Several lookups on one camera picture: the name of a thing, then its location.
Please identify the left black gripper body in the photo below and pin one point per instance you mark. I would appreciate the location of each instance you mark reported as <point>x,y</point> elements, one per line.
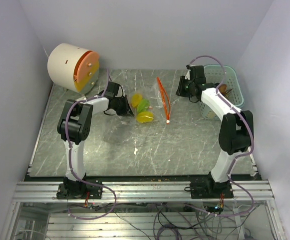
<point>122,106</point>

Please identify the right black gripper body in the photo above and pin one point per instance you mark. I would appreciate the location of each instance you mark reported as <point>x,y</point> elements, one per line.
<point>184,89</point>

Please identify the fake yellow fruit slice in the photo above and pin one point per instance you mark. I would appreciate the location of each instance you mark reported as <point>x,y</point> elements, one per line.
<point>136,99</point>

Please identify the fake green starfruit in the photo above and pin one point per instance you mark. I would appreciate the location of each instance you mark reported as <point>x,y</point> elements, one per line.
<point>143,105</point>

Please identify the teal plastic basket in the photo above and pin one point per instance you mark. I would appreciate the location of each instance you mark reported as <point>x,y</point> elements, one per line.
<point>231,89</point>

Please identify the fake yellow starfruit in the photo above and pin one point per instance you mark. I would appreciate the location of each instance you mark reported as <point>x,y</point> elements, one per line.
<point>145,117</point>

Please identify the fake brown mushroom cap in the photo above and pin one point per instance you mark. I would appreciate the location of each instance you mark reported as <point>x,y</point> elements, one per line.
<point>222,88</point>

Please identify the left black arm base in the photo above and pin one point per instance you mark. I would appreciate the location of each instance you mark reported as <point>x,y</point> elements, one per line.
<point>71,190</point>

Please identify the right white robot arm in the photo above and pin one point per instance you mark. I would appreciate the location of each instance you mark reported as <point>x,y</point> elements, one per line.
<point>236,130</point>

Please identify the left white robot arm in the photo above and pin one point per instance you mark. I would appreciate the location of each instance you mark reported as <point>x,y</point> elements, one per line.
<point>74,128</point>

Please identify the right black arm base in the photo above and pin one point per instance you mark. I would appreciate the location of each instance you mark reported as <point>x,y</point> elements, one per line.
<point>210,190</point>

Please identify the white cylinder drawer unit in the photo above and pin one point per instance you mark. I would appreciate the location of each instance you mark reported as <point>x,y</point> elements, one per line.
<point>73,68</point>

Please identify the aluminium frame rail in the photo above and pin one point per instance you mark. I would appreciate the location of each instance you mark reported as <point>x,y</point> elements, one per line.
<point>147,192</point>

